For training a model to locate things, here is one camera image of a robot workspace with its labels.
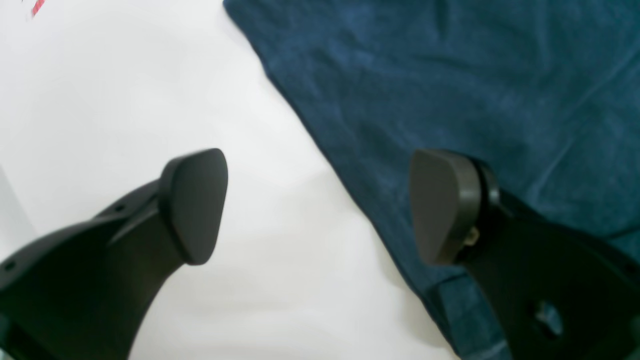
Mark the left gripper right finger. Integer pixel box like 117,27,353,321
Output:
409,149,640,360

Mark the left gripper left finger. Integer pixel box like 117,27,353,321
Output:
0,148,228,360

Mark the dark blue t-shirt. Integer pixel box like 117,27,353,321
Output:
223,0,640,360

